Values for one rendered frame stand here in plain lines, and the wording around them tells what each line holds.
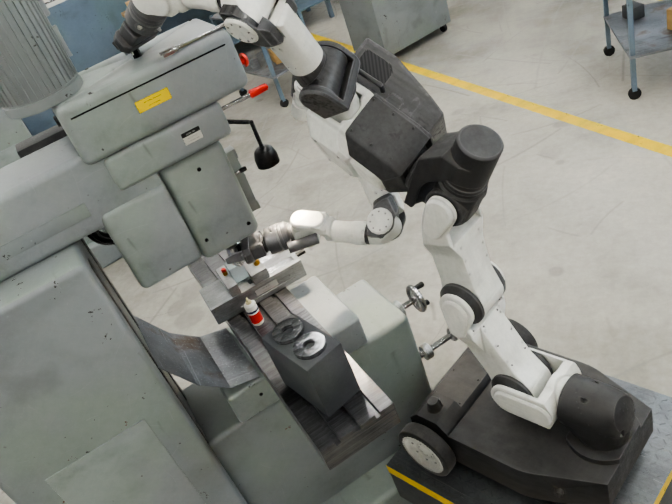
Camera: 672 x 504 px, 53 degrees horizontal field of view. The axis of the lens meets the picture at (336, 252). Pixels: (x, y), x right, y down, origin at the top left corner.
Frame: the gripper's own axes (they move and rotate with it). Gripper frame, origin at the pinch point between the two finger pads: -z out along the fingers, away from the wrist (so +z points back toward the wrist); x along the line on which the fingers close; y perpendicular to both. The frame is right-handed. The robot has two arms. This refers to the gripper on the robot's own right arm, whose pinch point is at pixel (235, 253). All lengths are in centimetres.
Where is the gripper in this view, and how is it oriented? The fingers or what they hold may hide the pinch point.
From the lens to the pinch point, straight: 212.2
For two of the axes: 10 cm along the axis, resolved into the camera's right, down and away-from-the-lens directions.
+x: 1.3, 5.5, -8.3
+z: 9.4, -3.3, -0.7
